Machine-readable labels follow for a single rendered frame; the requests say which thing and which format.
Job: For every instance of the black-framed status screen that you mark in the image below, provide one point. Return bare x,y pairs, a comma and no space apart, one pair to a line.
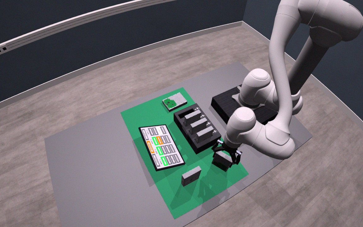
161,147

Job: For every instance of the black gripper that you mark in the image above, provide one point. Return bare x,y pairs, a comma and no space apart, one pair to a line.
231,151

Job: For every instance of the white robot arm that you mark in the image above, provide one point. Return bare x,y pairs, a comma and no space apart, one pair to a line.
330,21

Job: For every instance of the green flat mat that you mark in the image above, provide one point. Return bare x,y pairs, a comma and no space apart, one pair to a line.
212,180

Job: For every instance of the grey hard drive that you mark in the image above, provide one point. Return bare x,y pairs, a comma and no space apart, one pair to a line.
190,176
198,125
222,160
204,134
192,117
175,101

